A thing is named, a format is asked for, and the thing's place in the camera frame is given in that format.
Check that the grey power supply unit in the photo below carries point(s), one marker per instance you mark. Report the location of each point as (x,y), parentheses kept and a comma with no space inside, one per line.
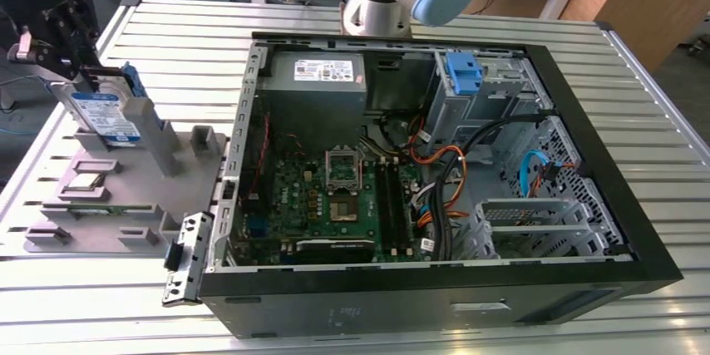
(309,105)

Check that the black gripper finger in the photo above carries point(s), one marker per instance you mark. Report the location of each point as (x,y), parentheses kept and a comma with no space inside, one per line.
(49,49)
(82,18)

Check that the silver card retention bracket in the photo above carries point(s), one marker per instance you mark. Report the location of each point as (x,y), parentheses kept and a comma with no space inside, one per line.
(191,255)

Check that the hard disk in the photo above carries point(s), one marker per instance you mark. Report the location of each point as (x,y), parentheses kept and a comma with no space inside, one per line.
(105,114)

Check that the grey parts rack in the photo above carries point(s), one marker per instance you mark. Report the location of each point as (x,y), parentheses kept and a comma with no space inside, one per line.
(144,188)

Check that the brown wooden cabinet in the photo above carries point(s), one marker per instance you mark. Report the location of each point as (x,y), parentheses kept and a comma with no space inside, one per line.
(654,6)

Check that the CPU socket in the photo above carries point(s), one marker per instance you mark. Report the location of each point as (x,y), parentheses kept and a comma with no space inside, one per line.
(343,211)

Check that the black RAM slot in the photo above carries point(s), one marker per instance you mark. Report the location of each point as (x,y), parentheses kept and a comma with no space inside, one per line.
(400,209)
(383,205)

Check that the blue plastic drive latch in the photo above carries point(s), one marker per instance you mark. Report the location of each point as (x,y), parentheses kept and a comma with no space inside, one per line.
(463,76)

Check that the green motherboard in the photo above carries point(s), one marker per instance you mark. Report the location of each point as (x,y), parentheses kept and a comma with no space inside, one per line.
(293,188)

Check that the white barcode tag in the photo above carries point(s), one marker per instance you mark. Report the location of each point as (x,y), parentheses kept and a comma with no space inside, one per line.
(427,245)
(423,136)

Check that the silver CPU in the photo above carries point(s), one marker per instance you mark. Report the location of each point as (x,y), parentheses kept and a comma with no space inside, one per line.
(82,180)

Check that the silver disk bay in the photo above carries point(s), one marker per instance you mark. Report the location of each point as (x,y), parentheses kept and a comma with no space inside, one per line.
(554,228)

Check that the black graphics card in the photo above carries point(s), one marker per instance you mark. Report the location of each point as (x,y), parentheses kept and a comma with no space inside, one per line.
(332,249)

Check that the silver drive cage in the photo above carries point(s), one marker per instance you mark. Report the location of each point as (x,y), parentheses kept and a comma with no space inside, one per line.
(493,101)

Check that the black chair base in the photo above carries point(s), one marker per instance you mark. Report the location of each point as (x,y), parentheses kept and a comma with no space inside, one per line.
(698,45)

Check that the green RAM stick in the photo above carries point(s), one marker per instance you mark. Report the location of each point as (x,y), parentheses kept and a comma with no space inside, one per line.
(118,208)

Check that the black PC case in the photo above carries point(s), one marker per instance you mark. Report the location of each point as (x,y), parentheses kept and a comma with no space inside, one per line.
(388,301)

